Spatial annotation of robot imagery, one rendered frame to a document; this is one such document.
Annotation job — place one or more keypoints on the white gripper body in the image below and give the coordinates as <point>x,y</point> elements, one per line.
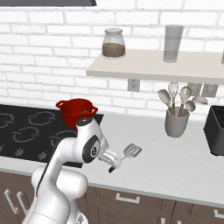
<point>112,159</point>

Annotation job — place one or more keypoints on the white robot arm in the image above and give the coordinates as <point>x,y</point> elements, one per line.
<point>67,163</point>

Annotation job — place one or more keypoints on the red pot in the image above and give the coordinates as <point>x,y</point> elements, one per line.
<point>74,112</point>

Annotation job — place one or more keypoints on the brown drawer front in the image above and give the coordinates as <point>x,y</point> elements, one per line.
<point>128,210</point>
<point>201,214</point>

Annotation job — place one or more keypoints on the black hob knob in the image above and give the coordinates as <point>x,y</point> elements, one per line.
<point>19,152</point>
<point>42,155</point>
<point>1,148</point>

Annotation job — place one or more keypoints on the grey utensil holder cup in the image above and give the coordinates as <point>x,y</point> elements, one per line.
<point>176,125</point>

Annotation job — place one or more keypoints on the black hob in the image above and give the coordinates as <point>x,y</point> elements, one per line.
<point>26,131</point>

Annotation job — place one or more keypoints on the metal whisk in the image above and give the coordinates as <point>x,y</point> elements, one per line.
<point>173,89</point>

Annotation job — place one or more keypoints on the small grey ladle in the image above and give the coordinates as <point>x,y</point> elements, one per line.
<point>190,106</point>

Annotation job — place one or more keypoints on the brown cupboard door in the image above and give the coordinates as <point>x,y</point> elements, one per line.
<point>14,186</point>

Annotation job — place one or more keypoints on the grey flat spoon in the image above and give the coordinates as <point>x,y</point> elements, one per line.
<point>200,100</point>

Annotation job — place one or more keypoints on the black box appliance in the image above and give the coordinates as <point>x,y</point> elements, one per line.
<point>215,131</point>

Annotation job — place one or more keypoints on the glass jar with brown contents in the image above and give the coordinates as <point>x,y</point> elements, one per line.
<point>113,43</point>

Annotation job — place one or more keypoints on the tall clear glass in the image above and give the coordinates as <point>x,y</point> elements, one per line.
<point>172,43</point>

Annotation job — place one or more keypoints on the grey item on shelf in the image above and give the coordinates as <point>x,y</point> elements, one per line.
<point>222,57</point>

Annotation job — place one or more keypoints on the dark range hood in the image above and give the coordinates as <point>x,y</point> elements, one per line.
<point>46,2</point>

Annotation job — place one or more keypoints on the grey wall outlet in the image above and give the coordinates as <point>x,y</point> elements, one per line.
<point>133,85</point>

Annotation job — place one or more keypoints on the beige wall shelf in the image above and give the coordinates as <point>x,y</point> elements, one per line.
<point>157,68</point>

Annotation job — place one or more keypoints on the grey wall switch plate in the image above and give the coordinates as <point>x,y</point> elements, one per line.
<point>210,90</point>
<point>194,88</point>

